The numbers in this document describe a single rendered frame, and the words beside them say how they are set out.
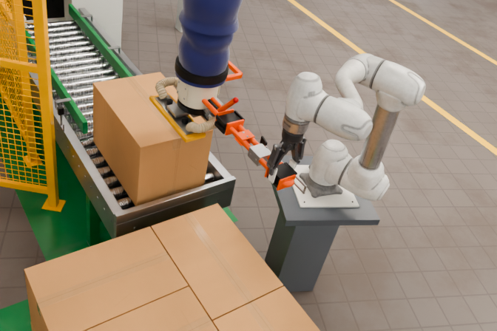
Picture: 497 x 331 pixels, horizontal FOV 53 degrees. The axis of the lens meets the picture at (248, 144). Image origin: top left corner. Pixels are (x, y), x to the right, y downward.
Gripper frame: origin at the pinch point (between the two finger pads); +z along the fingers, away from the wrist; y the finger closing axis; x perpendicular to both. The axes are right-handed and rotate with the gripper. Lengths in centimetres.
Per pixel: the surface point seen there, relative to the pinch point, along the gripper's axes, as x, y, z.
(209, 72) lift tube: -49, 4, -16
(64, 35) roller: -263, -6, 74
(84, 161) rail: -108, 35, 67
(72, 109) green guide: -152, 26, 65
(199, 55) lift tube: -52, 8, -22
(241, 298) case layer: 2, 4, 73
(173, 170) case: -68, 4, 53
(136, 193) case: -70, 23, 62
